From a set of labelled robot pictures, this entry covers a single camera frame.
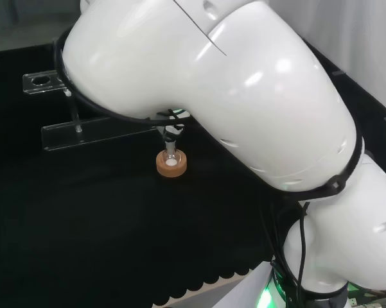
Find black cloth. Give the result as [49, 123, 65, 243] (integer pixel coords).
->
[0, 37, 386, 308]

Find clear plastic funnel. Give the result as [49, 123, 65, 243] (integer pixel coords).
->
[163, 128, 180, 150]

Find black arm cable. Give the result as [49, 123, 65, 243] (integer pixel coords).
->
[259, 197, 313, 298]
[53, 30, 200, 128]

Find cork ring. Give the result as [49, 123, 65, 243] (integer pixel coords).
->
[155, 150, 188, 178]

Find clear acrylic funnel stand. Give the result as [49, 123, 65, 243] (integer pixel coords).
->
[22, 72, 163, 151]

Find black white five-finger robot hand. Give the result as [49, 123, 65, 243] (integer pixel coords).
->
[156, 108, 192, 144]

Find small glass round-bottom flask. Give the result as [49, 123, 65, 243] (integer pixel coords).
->
[162, 141, 180, 167]

